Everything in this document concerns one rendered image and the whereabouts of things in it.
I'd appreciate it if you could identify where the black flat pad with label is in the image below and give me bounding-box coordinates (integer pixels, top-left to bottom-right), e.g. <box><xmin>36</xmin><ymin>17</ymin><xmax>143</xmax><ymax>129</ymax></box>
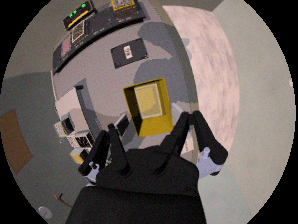
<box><xmin>110</xmin><ymin>38</ymin><xmax>148</xmax><ymax>69</ymax></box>

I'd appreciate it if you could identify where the white well plate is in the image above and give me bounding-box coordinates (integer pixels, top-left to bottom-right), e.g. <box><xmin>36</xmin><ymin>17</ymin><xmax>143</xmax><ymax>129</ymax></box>
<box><xmin>67</xmin><ymin>134</ymin><xmax>79</xmax><ymax>147</ymax></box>

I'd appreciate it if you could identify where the grey base plate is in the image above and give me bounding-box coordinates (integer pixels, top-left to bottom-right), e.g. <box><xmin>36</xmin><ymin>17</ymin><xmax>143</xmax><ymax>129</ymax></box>
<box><xmin>54</xmin><ymin>0</ymin><xmax>192</xmax><ymax>152</ymax></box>

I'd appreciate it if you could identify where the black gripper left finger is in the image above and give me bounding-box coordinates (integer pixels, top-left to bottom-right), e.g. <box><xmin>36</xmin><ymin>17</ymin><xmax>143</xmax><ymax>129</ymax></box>
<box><xmin>78</xmin><ymin>114</ymin><xmax>130</xmax><ymax>185</ymax></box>

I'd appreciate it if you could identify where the yellow waste bin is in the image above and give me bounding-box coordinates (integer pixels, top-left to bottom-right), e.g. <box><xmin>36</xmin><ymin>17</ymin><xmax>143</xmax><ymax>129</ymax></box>
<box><xmin>122</xmin><ymin>78</ymin><xmax>173</xmax><ymax>138</ymax></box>

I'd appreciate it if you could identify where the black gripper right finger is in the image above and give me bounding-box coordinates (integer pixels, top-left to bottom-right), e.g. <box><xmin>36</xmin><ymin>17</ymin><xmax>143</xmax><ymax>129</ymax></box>
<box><xmin>145</xmin><ymin>103</ymin><xmax>228</xmax><ymax>180</ymax></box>

